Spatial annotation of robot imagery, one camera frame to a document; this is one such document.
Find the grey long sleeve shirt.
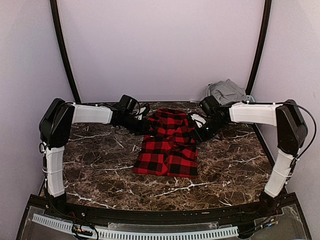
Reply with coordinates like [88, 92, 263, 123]
[206, 79, 247, 105]

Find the black left frame post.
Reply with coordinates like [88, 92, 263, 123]
[49, 0, 82, 103]

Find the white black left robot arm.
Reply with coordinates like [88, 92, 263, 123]
[39, 95, 150, 198]

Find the black frame post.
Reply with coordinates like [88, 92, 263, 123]
[49, 0, 82, 103]
[245, 0, 272, 95]

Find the light blue plastic basket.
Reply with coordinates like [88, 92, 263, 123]
[245, 95, 256, 103]

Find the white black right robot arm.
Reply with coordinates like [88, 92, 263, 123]
[188, 95, 308, 217]

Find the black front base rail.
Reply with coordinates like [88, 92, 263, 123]
[39, 193, 300, 232]

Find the red black plaid shirt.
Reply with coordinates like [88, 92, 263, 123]
[133, 108, 198, 178]

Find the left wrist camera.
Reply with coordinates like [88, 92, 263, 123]
[135, 105, 150, 120]

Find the white slotted cable duct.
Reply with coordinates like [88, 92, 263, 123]
[31, 213, 239, 240]

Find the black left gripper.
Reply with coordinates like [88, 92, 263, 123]
[119, 112, 155, 135]

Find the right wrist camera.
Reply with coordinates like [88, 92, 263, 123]
[188, 113, 207, 128]

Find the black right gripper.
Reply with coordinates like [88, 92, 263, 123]
[188, 117, 226, 145]

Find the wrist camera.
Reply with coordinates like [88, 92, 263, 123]
[135, 105, 150, 120]
[188, 113, 207, 128]

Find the black right frame post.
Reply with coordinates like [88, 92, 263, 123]
[245, 0, 272, 95]

